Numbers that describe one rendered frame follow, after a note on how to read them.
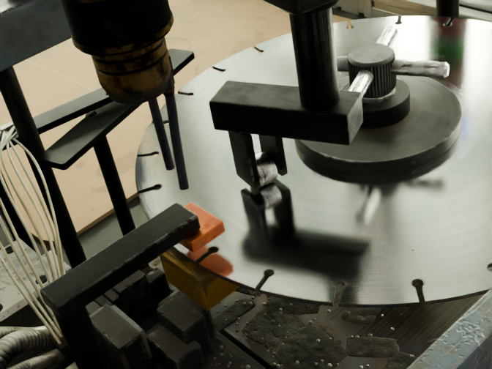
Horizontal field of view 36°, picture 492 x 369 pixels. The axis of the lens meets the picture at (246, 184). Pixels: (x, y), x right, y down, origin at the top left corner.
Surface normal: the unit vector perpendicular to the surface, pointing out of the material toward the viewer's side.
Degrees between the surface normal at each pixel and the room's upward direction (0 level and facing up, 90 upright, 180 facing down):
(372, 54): 0
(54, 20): 90
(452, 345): 0
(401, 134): 5
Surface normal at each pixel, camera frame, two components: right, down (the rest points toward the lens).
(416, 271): -0.15, -0.79
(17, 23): 0.65, 0.36
